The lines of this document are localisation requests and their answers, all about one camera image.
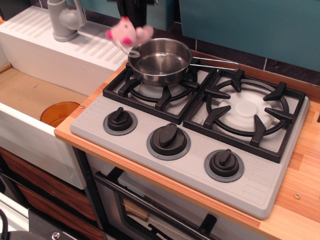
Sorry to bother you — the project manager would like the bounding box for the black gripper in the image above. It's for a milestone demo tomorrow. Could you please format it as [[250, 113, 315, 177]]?
[[113, 0, 160, 28]]

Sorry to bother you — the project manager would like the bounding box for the pink stuffed pig toy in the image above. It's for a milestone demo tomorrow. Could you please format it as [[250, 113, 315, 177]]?
[[105, 16, 154, 58]]

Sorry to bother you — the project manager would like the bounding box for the stainless steel pan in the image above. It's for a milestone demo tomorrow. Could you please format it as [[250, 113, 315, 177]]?
[[128, 38, 240, 87]]

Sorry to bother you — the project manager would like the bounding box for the grey toy faucet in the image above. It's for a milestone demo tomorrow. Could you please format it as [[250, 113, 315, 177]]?
[[47, 0, 86, 42]]

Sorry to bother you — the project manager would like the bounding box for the black left burner grate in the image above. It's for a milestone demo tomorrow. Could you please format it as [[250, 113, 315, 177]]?
[[102, 64, 218, 124]]

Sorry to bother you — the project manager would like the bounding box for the black burner grate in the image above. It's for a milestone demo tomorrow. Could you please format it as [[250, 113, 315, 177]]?
[[183, 70, 310, 163], [102, 64, 218, 124]]

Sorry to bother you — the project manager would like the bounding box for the black left stove knob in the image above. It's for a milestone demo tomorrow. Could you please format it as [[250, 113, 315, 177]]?
[[102, 107, 138, 136]]

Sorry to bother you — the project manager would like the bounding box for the black stove knob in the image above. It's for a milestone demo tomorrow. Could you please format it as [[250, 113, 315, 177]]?
[[204, 149, 245, 183], [102, 107, 138, 136], [146, 122, 191, 161]]

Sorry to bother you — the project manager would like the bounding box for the white toy sink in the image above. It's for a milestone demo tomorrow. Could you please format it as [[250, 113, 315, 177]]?
[[0, 6, 128, 190]]

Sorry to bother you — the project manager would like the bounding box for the black middle stove knob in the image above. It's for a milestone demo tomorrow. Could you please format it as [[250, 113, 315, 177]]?
[[146, 122, 191, 161]]

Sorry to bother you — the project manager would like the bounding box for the white right burner cap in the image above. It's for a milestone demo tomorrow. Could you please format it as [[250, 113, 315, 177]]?
[[218, 90, 275, 132]]

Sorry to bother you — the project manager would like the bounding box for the black right burner grate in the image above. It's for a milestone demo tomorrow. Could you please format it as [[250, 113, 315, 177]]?
[[183, 70, 310, 163]]

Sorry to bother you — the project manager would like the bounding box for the grey toy stove top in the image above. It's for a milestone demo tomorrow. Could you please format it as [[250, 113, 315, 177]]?
[[69, 65, 311, 220]]

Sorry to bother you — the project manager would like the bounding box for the black right stove knob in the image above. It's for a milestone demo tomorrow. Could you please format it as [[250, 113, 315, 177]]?
[[204, 149, 245, 183]]

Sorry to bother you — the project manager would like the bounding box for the oven door with window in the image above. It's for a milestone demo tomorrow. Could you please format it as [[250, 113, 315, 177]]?
[[103, 178, 217, 240]]

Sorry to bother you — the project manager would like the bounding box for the black oven door handle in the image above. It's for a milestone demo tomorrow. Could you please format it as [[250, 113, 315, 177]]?
[[94, 167, 217, 240]]

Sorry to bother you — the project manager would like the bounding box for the black braided cable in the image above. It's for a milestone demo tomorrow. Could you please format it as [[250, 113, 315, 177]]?
[[0, 207, 10, 240]]

